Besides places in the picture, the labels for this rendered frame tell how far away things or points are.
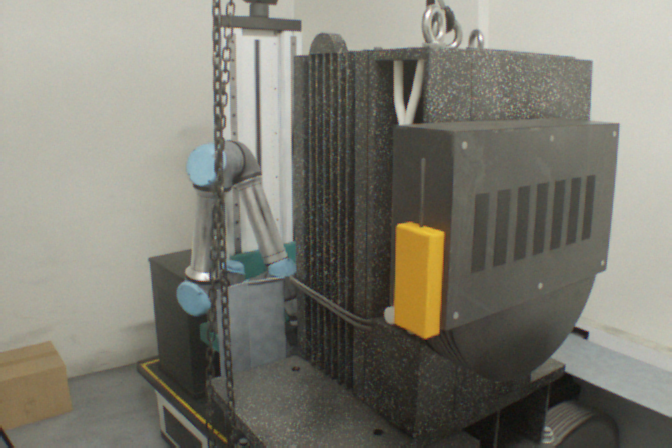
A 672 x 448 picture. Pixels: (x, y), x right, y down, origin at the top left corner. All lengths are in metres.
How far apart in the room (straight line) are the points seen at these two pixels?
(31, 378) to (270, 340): 1.65
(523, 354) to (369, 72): 0.57
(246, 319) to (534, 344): 0.74
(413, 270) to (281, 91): 1.39
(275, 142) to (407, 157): 1.33
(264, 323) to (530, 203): 0.82
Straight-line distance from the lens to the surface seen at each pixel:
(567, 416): 1.80
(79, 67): 3.07
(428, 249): 0.81
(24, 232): 3.11
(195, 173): 1.66
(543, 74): 1.17
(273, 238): 1.77
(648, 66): 2.02
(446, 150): 0.80
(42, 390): 3.00
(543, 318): 1.08
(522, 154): 0.91
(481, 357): 0.97
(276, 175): 2.18
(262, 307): 1.50
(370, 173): 1.06
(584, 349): 2.12
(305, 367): 1.38
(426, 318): 0.84
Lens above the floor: 1.55
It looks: 11 degrees down
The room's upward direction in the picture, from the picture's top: straight up
